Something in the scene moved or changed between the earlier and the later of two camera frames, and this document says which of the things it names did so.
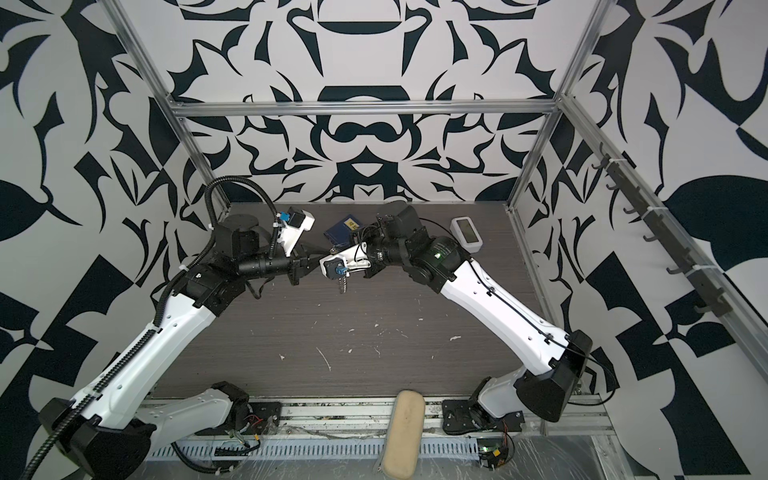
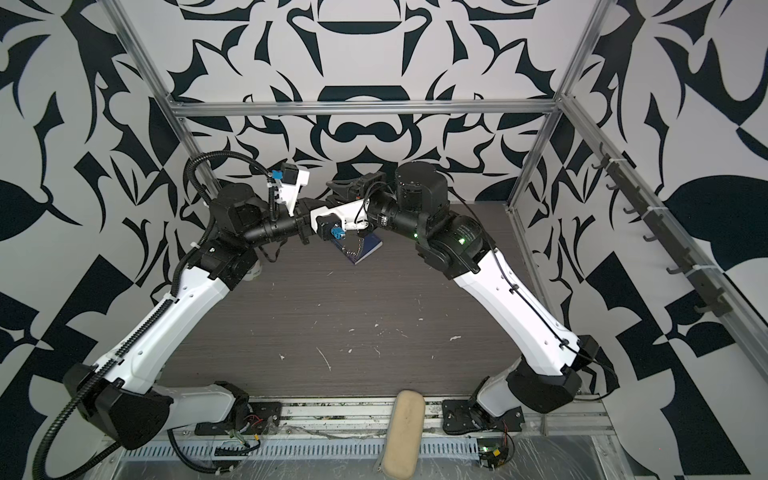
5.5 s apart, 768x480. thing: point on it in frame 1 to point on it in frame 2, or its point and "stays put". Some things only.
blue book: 344,232 to 366,246
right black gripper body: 381,251 to 380,179
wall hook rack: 664,233 stays put
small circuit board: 495,451 stays put
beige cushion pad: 400,451 stays put
